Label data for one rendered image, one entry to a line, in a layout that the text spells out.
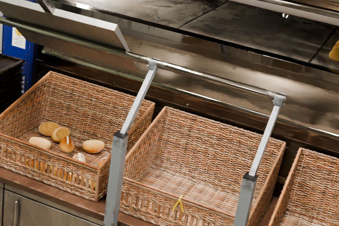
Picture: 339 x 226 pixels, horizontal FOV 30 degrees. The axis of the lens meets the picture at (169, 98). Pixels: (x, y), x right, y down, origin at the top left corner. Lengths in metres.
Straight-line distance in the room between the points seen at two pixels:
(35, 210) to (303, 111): 1.15
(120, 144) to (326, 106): 0.86
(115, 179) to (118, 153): 0.11
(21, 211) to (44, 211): 0.11
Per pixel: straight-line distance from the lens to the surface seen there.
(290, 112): 2.60
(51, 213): 2.61
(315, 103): 2.59
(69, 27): 2.43
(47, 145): 2.81
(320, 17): 2.34
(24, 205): 2.67
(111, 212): 2.37
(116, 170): 2.28
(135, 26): 2.75
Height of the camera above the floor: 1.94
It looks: 23 degrees down
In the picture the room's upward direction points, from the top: 8 degrees clockwise
